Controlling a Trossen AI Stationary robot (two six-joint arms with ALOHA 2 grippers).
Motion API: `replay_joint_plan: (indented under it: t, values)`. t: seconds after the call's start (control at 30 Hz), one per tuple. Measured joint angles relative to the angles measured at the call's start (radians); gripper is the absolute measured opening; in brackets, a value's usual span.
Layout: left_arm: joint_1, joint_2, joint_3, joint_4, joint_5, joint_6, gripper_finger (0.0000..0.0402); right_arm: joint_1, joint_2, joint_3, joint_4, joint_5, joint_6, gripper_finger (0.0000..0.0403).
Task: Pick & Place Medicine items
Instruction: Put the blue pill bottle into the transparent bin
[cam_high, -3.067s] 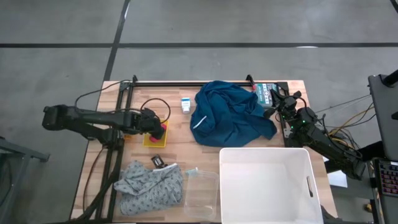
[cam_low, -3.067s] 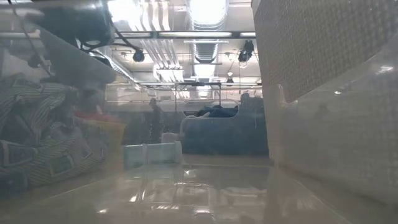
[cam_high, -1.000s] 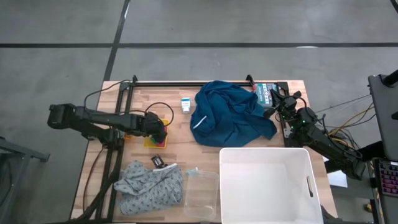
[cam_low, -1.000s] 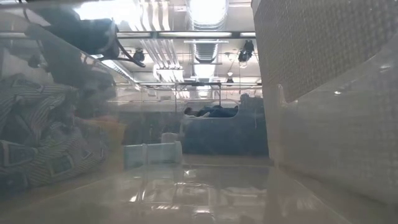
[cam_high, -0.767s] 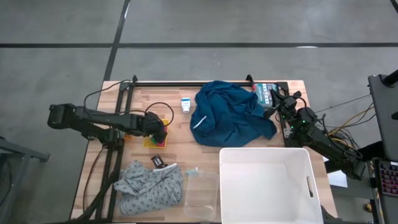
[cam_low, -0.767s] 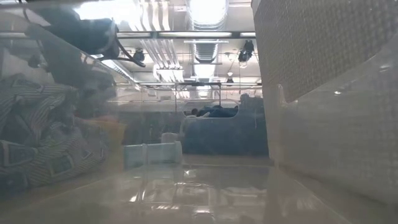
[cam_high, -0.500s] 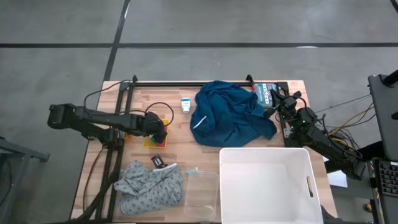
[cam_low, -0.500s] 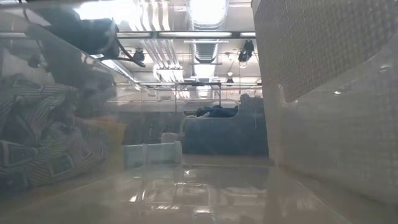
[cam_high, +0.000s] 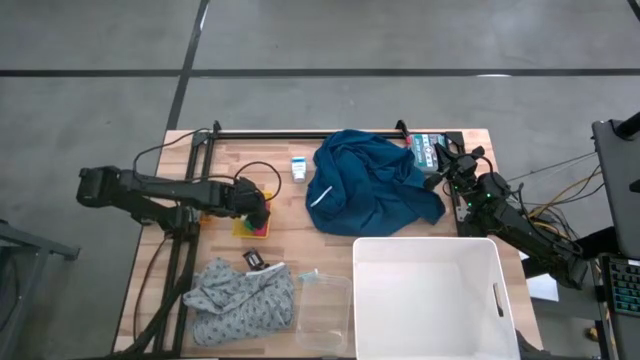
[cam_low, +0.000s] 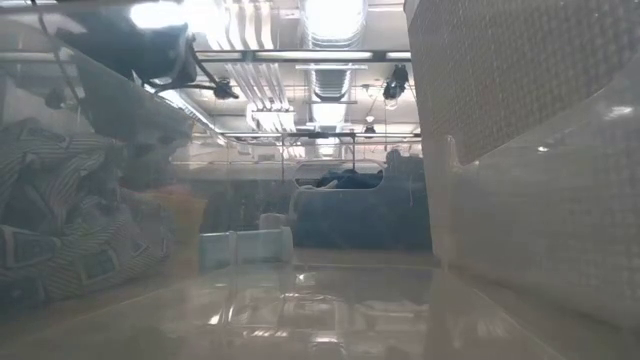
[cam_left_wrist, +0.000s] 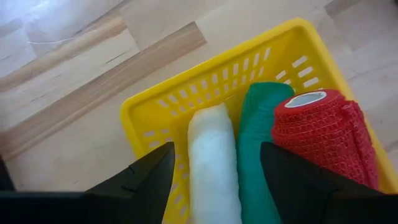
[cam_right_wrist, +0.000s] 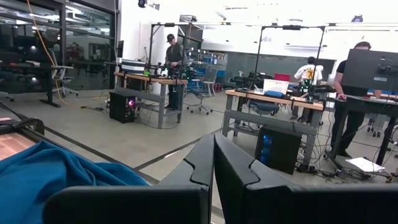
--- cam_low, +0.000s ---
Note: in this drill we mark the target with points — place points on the clear plastic container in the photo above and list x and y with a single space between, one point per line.
350 310

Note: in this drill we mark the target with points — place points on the black overhead camera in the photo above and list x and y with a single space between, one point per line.
397 82

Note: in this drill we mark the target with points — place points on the grey patterned cloth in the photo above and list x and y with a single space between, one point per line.
60 240

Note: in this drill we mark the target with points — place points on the white textured plastic bin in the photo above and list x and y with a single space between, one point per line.
500 75

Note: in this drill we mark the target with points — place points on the silver ceiling duct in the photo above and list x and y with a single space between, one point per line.
332 75

